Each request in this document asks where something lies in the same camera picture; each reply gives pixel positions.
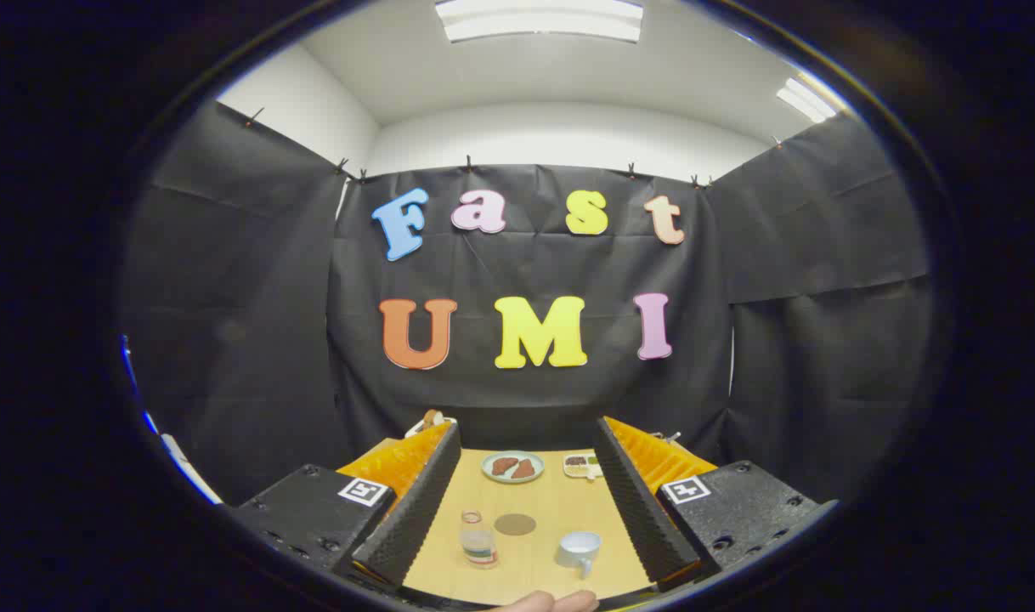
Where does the clear juice bottle red ring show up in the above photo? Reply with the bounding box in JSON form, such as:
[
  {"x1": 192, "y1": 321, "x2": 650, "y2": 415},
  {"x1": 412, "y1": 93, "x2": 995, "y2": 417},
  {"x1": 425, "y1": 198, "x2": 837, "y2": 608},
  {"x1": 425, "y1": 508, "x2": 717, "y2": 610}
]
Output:
[{"x1": 460, "y1": 510, "x2": 499, "y2": 569}]

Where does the large ceiling light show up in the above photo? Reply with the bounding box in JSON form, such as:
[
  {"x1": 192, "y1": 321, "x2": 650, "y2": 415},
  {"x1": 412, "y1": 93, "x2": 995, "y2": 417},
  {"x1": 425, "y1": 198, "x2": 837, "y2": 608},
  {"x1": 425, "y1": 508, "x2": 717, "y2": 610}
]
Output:
[{"x1": 435, "y1": 0, "x2": 644, "y2": 43}]

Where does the white cup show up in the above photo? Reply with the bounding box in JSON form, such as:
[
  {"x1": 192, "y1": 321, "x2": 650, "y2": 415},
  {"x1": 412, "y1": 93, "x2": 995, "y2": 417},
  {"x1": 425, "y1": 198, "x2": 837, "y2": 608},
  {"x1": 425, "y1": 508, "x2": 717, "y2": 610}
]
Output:
[{"x1": 556, "y1": 531, "x2": 603, "y2": 579}]

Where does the wooden table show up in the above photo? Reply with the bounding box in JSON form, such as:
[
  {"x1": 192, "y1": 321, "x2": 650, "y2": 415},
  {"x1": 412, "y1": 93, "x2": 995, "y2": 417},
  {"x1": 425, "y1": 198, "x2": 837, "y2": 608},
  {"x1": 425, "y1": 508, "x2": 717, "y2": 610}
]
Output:
[{"x1": 365, "y1": 435, "x2": 688, "y2": 606}]

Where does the small ceiling light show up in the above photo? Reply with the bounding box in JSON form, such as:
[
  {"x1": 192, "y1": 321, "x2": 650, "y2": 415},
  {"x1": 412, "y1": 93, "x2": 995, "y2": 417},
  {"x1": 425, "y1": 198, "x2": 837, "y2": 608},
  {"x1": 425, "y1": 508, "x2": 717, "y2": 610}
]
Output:
[{"x1": 777, "y1": 78, "x2": 837, "y2": 124}]

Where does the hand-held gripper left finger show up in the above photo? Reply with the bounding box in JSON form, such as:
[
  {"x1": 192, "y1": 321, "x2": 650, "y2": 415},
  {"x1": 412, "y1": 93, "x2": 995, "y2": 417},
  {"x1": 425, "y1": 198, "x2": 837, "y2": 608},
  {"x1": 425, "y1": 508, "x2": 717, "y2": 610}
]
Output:
[{"x1": 229, "y1": 422, "x2": 463, "y2": 592}]

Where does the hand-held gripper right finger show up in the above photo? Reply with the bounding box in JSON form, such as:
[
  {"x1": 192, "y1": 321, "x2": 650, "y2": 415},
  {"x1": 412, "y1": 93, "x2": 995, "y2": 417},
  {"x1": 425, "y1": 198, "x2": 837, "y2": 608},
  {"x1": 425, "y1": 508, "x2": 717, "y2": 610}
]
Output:
[{"x1": 592, "y1": 416, "x2": 841, "y2": 593}]

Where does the white toaster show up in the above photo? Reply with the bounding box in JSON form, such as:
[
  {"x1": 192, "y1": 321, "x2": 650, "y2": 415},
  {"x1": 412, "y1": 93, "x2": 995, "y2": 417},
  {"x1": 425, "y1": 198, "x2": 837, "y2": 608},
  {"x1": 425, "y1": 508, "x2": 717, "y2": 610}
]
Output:
[{"x1": 404, "y1": 415, "x2": 457, "y2": 439}]

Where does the pale green plate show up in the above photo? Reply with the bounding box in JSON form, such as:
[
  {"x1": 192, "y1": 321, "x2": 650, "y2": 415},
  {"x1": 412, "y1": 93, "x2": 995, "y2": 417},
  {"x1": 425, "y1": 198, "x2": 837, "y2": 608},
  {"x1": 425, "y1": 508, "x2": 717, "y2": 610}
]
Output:
[{"x1": 482, "y1": 450, "x2": 546, "y2": 485}]

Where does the black backdrop cloth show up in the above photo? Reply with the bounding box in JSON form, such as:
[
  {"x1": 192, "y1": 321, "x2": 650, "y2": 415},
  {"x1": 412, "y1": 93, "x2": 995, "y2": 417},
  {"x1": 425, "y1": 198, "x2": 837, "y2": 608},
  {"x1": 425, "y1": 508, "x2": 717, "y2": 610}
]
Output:
[{"x1": 122, "y1": 102, "x2": 935, "y2": 507}]

